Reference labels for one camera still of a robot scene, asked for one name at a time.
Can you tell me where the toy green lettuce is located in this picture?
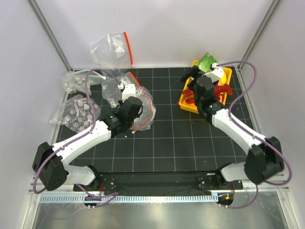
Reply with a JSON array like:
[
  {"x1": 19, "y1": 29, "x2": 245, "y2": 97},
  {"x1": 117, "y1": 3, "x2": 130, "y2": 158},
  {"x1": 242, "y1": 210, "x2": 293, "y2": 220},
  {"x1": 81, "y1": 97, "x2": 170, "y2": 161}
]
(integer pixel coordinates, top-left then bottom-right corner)
[{"x1": 196, "y1": 52, "x2": 218, "y2": 73}]

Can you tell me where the clear bag orange zipper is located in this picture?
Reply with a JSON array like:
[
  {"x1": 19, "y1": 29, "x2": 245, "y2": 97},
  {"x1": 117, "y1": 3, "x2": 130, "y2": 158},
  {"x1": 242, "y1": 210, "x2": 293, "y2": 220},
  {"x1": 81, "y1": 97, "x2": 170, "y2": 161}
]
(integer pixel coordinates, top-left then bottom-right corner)
[
  {"x1": 91, "y1": 32, "x2": 134, "y2": 70},
  {"x1": 131, "y1": 86, "x2": 156, "y2": 134},
  {"x1": 102, "y1": 72, "x2": 141, "y2": 108}
]

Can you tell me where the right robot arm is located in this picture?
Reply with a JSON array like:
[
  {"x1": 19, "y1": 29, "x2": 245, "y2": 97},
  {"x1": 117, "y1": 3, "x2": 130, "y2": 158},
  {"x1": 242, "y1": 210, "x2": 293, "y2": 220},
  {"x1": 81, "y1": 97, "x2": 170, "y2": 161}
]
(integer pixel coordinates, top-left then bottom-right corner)
[{"x1": 181, "y1": 63, "x2": 285, "y2": 189}]

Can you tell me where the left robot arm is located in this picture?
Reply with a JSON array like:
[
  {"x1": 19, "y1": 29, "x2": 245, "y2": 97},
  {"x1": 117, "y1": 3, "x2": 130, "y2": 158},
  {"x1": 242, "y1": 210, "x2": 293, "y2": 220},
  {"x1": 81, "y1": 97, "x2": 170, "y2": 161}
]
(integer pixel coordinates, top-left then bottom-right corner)
[{"x1": 32, "y1": 96, "x2": 143, "y2": 191}]

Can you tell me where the bag of pink discs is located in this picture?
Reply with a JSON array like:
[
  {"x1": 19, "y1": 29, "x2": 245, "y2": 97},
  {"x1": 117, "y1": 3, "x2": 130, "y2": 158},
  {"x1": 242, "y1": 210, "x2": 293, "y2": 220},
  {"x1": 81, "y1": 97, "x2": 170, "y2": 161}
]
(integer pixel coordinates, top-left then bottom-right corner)
[{"x1": 50, "y1": 94, "x2": 93, "y2": 133}]

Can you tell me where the upright clear bag orange zipper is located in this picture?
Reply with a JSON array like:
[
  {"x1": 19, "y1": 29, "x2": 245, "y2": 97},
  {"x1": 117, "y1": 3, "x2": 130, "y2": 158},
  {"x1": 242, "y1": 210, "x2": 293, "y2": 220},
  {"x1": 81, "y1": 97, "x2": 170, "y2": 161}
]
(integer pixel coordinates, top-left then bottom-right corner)
[{"x1": 91, "y1": 32, "x2": 134, "y2": 70}]

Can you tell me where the bag of white discs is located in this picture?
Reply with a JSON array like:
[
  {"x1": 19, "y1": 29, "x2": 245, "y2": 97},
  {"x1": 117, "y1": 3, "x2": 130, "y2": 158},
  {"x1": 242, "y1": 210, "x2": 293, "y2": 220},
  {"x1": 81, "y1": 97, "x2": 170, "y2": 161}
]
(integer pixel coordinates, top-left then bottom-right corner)
[{"x1": 61, "y1": 69, "x2": 107, "y2": 95}]

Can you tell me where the toy red lobster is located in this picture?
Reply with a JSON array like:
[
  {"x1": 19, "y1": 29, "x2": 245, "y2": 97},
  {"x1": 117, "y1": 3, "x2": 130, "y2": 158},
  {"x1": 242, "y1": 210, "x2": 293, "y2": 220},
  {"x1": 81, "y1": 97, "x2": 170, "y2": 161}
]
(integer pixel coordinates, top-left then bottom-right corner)
[{"x1": 179, "y1": 84, "x2": 233, "y2": 104}]

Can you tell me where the toy yellow lemon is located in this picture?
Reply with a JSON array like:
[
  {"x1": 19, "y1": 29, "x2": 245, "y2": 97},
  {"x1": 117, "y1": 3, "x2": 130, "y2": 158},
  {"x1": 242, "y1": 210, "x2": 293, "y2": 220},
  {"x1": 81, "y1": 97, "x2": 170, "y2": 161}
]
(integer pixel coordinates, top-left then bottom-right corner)
[{"x1": 221, "y1": 72, "x2": 227, "y2": 84}]

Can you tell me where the black grid mat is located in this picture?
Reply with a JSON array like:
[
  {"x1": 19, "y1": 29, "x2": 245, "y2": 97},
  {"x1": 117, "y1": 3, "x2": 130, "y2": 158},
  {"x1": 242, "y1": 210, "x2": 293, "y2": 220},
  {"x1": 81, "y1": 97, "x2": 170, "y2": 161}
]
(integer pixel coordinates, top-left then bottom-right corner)
[{"x1": 71, "y1": 67, "x2": 246, "y2": 172}]

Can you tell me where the black mounting plate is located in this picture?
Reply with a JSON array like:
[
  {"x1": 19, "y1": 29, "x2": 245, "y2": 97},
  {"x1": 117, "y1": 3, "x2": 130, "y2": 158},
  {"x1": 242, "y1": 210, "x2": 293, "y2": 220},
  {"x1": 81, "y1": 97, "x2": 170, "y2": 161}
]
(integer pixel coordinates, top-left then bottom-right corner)
[{"x1": 99, "y1": 173, "x2": 244, "y2": 193}]

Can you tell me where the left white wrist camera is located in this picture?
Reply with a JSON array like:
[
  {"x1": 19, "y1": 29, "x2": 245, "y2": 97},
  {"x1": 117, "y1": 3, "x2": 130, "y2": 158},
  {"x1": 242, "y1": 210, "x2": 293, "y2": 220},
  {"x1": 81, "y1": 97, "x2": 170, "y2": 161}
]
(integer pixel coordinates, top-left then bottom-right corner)
[{"x1": 122, "y1": 83, "x2": 136, "y2": 102}]

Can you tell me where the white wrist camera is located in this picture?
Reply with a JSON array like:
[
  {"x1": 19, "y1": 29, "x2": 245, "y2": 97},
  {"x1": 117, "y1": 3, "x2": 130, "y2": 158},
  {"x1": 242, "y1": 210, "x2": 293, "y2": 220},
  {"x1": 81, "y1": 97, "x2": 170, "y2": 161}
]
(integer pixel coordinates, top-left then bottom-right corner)
[
  {"x1": 122, "y1": 83, "x2": 136, "y2": 102},
  {"x1": 204, "y1": 63, "x2": 225, "y2": 83}
]

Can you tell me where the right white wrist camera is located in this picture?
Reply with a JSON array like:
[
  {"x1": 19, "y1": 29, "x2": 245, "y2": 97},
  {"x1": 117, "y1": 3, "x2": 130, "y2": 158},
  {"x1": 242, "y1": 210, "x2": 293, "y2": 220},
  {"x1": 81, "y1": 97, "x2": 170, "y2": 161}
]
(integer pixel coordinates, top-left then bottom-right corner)
[{"x1": 204, "y1": 63, "x2": 225, "y2": 83}]

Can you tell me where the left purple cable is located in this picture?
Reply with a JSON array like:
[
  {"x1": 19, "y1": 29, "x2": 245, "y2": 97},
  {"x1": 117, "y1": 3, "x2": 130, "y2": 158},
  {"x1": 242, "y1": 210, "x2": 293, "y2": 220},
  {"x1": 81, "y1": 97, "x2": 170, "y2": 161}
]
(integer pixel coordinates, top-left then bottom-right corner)
[{"x1": 32, "y1": 69, "x2": 124, "y2": 208}]

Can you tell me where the right aluminium post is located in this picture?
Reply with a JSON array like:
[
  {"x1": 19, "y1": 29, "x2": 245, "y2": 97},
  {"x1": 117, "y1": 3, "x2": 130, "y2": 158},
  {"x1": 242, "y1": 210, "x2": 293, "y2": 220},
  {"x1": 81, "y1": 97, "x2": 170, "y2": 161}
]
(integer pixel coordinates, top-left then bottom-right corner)
[{"x1": 242, "y1": 0, "x2": 283, "y2": 62}]

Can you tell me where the aluminium post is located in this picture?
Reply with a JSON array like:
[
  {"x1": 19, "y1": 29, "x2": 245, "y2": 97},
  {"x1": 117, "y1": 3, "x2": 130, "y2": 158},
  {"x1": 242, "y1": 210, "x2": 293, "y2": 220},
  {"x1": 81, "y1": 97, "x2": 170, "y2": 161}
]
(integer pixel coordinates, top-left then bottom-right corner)
[
  {"x1": 242, "y1": 0, "x2": 283, "y2": 62},
  {"x1": 27, "y1": 0, "x2": 72, "y2": 71}
]

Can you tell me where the aluminium front rail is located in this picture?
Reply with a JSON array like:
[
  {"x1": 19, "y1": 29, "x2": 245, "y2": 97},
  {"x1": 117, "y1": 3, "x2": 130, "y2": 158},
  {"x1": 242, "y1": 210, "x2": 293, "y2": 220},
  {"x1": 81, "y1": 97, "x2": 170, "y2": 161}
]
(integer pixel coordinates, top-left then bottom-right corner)
[{"x1": 30, "y1": 172, "x2": 290, "y2": 203}]

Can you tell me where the left aluminium post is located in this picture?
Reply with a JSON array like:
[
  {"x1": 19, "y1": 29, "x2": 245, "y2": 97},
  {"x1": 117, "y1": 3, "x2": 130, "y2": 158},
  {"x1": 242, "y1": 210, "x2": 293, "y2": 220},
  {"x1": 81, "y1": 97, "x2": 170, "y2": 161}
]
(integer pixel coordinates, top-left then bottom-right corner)
[{"x1": 27, "y1": 0, "x2": 72, "y2": 71}]

